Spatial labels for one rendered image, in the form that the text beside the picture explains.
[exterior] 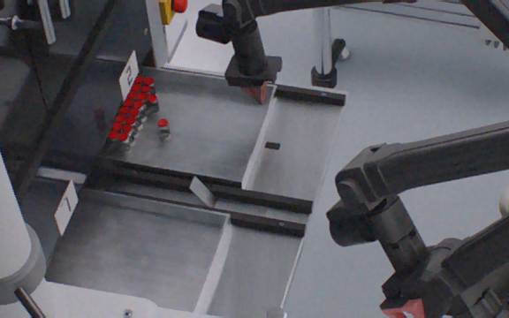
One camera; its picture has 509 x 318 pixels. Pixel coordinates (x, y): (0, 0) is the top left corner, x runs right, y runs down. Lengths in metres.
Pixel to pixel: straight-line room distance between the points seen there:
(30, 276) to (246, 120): 1.30
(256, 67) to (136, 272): 0.45
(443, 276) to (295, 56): 2.23
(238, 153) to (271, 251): 0.25
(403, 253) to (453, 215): 1.67
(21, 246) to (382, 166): 0.63
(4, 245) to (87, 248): 1.13
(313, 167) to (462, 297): 0.72
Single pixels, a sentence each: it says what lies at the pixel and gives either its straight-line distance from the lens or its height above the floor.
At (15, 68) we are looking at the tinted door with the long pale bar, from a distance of 1.77.
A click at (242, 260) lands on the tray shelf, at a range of 2.09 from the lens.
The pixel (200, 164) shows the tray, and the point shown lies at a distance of 2.24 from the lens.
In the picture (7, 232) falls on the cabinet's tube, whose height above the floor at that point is 1.79.
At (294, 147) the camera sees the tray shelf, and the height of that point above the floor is 0.88.
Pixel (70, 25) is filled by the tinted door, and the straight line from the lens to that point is 1.95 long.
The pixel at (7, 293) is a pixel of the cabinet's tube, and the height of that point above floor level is 1.72.
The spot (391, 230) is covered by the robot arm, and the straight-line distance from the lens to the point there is 1.59.
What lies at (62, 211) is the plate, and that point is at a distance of 2.02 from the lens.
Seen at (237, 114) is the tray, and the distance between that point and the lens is 2.32.
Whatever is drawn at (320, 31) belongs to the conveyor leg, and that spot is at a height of 0.33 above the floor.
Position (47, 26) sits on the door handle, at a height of 1.47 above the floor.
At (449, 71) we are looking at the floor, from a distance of 3.67.
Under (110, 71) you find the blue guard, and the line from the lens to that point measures 2.14.
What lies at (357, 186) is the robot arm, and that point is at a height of 1.37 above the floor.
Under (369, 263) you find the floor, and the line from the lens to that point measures 3.16.
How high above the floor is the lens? 2.56
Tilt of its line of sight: 49 degrees down
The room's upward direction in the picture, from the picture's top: 6 degrees counter-clockwise
